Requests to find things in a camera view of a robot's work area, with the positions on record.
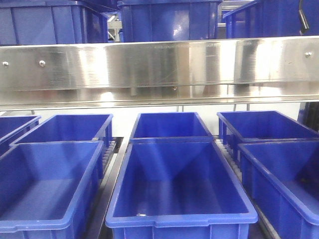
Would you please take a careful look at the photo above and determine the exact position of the stainless steel shelf front rail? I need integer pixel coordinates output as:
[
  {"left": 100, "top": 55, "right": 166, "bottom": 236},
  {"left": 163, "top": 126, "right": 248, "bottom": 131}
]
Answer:
[{"left": 0, "top": 36, "right": 319, "bottom": 110}]

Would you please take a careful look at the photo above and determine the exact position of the dark blue bin lower left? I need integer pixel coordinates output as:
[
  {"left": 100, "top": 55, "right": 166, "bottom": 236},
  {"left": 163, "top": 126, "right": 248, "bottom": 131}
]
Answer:
[{"left": 0, "top": 141, "right": 103, "bottom": 239}]

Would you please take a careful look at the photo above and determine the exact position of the dark blue bin upper left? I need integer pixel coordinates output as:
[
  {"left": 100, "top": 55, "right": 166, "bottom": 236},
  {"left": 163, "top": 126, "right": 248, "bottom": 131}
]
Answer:
[{"left": 0, "top": 0, "right": 108, "bottom": 45}]

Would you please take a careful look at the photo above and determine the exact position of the dark blue bin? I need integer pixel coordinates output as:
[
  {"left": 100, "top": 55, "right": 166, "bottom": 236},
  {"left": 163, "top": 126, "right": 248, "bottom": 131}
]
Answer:
[
  {"left": 0, "top": 141, "right": 103, "bottom": 239},
  {"left": 10, "top": 114, "right": 113, "bottom": 148},
  {"left": 0, "top": 116, "right": 41, "bottom": 155},
  {"left": 239, "top": 140, "right": 319, "bottom": 239},
  {"left": 130, "top": 112, "right": 213, "bottom": 142},
  {"left": 217, "top": 111, "right": 319, "bottom": 162},
  {"left": 117, "top": 0, "right": 221, "bottom": 42},
  {"left": 0, "top": 0, "right": 108, "bottom": 45},
  {"left": 223, "top": 0, "right": 319, "bottom": 38},
  {"left": 105, "top": 141, "right": 258, "bottom": 239}
]

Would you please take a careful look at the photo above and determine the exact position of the dark blue bin rear right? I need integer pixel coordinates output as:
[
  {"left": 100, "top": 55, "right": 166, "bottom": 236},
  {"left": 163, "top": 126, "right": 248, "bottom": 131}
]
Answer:
[{"left": 217, "top": 111, "right": 319, "bottom": 162}]

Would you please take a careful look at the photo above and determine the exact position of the white roller track strip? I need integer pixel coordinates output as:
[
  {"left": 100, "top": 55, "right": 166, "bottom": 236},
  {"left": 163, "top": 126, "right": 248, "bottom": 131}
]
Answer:
[{"left": 215, "top": 139, "right": 242, "bottom": 182}]

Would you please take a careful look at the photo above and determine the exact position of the dark blue bin upper middle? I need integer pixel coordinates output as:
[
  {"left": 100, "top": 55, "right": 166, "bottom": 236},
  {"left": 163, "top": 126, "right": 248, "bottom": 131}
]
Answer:
[{"left": 117, "top": 0, "right": 221, "bottom": 42}]

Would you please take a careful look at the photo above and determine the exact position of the dark blue bin rear middle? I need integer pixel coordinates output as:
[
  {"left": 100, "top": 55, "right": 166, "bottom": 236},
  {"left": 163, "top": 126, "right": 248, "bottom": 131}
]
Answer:
[{"left": 130, "top": 112, "right": 213, "bottom": 142}]

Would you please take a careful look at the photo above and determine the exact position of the dark blue bin lower middle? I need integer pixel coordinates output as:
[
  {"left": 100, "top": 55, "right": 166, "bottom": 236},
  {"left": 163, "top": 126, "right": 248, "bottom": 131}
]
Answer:
[{"left": 105, "top": 141, "right": 258, "bottom": 239}]

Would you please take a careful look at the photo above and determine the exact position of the dark blue bin upper right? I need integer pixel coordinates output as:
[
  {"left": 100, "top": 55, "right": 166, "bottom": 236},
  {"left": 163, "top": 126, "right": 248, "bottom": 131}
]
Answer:
[{"left": 223, "top": 0, "right": 319, "bottom": 38}]

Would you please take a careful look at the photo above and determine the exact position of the dark blue bin lower right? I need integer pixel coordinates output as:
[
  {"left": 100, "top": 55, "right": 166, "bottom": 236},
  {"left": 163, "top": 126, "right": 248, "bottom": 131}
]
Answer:
[{"left": 239, "top": 140, "right": 319, "bottom": 239}]

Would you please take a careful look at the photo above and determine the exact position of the dark blue bin rear left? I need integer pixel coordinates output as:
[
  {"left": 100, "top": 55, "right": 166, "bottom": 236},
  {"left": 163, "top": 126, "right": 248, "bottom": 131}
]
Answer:
[{"left": 10, "top": 114, "right": 113, "bottom": 148}]

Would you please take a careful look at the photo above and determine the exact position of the steel lane divider rail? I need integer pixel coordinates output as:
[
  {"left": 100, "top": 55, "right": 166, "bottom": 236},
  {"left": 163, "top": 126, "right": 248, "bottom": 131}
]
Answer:
[{"left": 83, "top": 136, "right": 129, "bottom": 239}]

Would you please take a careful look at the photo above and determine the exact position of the dark blue bin far left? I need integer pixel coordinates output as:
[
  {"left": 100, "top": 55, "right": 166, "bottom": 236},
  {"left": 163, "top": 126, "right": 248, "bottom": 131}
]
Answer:
[{"left": 0, "top": 116, "right": 41, "bottom": 155}]

